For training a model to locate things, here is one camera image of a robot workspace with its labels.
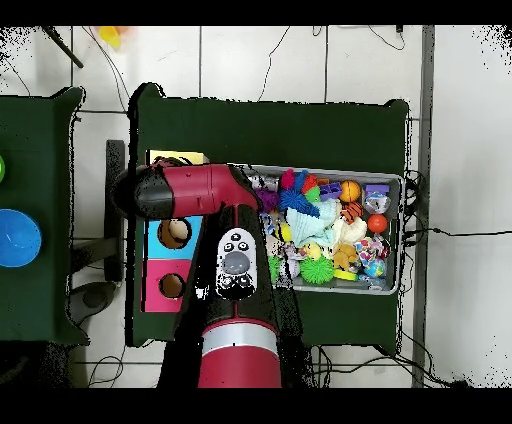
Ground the yellow object on floor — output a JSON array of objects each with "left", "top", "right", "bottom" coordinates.
[{"left": 97, "top": 26, "right": 123, "bottom": 49}]

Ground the small basketball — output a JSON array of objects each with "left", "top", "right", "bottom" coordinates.
[{"left": 339, "top": 180, "right": 362, "bottom": 203}]

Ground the purple spiky ball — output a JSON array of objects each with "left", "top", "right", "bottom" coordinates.
[{"left": 255, "top": 188, "right": 280, "bottom": 213}]

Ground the grey round base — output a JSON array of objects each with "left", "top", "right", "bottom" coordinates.
[{"left": 67, "top": 280, "right": 118, "bottom": 326}]

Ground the light blue knitted cloth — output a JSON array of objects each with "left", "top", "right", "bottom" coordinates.
[{"left": 284, "top": 199, "right": 341, "bottom": 248}]

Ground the blue bowl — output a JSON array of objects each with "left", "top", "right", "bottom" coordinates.
[{"left": 0, "top": 208, "right": 43, "bottom": 268}]

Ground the tiger plush toy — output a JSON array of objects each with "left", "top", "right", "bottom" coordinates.
[{"left": 341, "top": 201, "right": 364, "bottom": 224}]

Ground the wooden box with three holes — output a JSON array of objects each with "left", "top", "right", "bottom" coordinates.
[{"left": 140, "top": 149, "right": 211, "bottom": 314}]

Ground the dark green side tablecloth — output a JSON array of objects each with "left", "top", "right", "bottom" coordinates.
[{"left": 0, "top": 86, "right": 91, "bottom": 346}]

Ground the orange ball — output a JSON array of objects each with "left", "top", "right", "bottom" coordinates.
[{"left": 366, "top": 214, "right": 389, "bottom": 235}]

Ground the brown teddy bear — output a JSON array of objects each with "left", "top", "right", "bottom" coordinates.
[{"left": 331, "top": 243, "right": 359, "bottom": 271}]

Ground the black rod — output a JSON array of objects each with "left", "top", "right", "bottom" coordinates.
[{"left": 40, "top": 26, "right": 85, "bottom": 69}]

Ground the black upright panel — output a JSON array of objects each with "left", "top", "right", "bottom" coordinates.
[{"left": 104, "top": 139, "right": 126, "bottom": 283}]

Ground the green spiky ball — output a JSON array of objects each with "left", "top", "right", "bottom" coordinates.
[{"left": 299, "top": 255, "right": 336, "bottom": 286}]

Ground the blue spiky ball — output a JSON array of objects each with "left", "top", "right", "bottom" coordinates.
[{"left": 276, "top": 187, "right": 321, "bottom": 219}]

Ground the shallow mesh bin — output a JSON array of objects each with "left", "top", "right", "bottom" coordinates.
[{"left": 243, "top": 163, "right": 404, "bottom": 296}]

